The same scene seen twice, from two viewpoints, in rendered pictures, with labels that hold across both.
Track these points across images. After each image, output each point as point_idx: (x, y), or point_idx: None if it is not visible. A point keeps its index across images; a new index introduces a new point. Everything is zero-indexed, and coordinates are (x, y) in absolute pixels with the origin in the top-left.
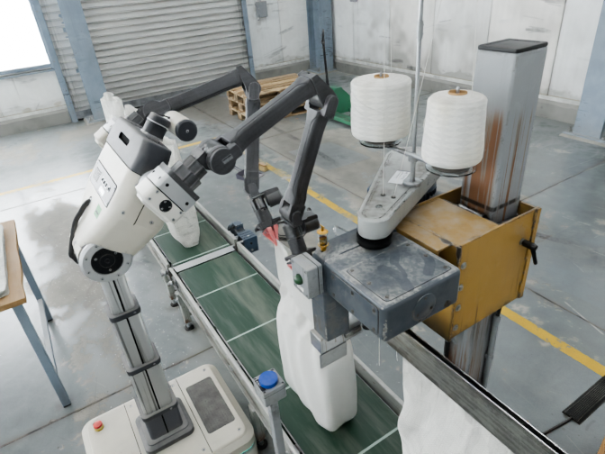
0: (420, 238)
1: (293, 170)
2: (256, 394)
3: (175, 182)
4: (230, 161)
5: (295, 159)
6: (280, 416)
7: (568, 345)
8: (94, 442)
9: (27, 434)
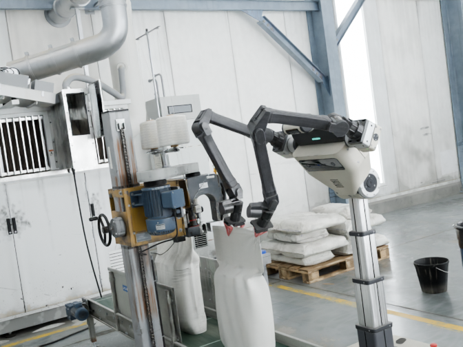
0: (172, 179)
1: (227, 166)
2: (296, 337)
3: None
4: None
5: (224, 160)
6: (277, 342)
7: None
8: (428, 344)
9: None
